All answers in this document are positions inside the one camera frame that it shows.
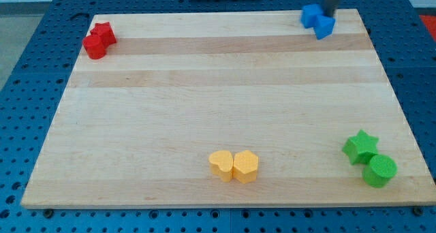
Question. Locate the blue triangle block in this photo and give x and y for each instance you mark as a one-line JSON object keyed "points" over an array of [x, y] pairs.
{"points": [[323, 26]]}

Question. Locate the green star block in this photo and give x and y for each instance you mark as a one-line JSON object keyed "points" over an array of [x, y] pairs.
{"points": [[360, 148]]}

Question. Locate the yellow hexagon block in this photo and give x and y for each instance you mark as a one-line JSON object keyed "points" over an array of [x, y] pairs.
{"points": [[246, 165]]}

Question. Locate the yellow heart block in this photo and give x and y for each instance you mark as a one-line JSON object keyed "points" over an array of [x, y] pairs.
{"points": [[221, 164]]}

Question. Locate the wooden board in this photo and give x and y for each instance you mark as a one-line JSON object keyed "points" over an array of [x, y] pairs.
{"points": [[135, 128]]}

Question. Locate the red cylinder block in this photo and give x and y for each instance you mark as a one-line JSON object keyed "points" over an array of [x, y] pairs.
{"points": [[94, 46]]}

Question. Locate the green cylinder block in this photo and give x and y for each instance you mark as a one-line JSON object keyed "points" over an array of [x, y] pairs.
{"points": [[379, 171]]}

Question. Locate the blue cube block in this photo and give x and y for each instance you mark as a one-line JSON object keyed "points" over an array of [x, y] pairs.
{"points": [[309, 14]]}

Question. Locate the red star block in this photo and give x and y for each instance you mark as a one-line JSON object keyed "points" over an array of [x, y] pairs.
{"points": [[105, 33]]}

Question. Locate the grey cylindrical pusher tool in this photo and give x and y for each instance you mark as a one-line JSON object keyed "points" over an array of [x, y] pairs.
{"points": [[329, 7]]}

